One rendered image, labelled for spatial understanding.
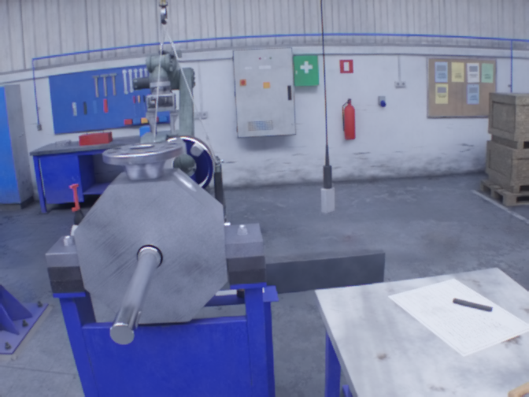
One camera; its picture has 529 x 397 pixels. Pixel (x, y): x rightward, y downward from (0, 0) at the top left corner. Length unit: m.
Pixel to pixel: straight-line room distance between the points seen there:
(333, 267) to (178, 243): 0.76
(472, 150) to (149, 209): 6.61
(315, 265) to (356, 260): 0.18
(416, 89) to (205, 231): 5.93
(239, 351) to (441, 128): 6.08
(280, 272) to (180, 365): 0.57
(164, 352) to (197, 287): 0.30
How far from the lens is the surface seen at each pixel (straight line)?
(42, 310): 3.74
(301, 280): 1.97
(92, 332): 1.71
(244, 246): 1.48
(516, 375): 1.33
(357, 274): 2.02
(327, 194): 2.40
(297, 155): 6.79
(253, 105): 6.33
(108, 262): 1.54
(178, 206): 1.44
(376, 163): 7.06
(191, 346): 1.67
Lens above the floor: 1.63
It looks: 15 degrees down
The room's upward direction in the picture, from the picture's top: 3 degrees counter-clockwise
